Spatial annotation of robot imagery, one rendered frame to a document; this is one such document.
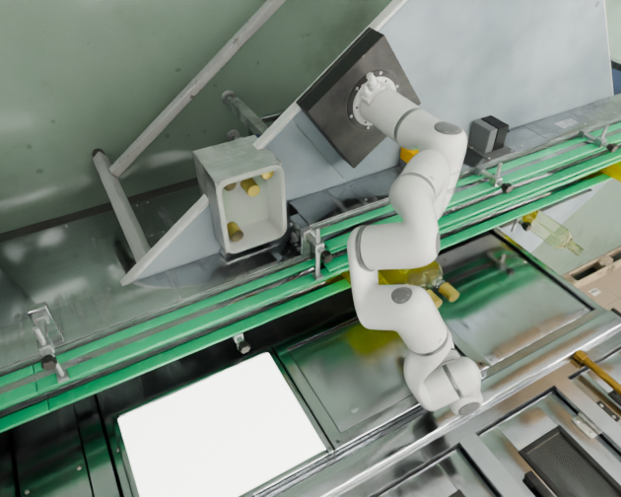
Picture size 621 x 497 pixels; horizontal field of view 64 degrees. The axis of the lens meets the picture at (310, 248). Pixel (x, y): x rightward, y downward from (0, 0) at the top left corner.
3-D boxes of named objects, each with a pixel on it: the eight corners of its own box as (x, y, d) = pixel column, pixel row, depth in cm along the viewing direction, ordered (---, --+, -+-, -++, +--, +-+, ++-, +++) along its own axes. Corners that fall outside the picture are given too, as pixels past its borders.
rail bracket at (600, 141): (574, 136, 169) (609, 154, 160) (582, 116, 164) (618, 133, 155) (583, 133, 170) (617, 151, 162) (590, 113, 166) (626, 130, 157)
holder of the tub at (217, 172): (217, 250, 138) (228, 268, 133) (202, 165, 120) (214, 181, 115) (273, 232, 144) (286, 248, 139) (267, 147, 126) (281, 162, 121)
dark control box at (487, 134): (466, 142, 163) (484, 154, 157) (471, 119, 157) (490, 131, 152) (485, 136, 166) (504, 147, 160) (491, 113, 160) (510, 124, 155)
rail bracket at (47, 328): (41, 328, 120) (55, 401, 105) (14, 278, 109) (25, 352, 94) (62, 320, 122) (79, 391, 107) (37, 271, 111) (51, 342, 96)
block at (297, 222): (288, 243, 140) (300, 257, 136) (286, 216, 134) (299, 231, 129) (299, 239, 141) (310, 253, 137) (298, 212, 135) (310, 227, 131)
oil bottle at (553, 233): (512, 218, 180) (572, 261, 163) (514, 206, 176) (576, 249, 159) (523, 211, 181) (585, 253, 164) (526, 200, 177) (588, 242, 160)
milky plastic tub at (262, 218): (215, 238, 134) (227, 256, 128) (202, 166, 119) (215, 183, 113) (273, 218, 140) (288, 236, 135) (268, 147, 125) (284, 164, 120)
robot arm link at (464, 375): (440, 396, 101) (483, 375, 100) (419, 355, 109) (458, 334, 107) (458, 423, 111) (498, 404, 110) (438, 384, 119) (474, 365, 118)
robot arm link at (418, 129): (432, 101, 114) (482, 131, 103) (421, 152, 122) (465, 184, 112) (397, 107, 110) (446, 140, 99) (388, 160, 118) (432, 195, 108)
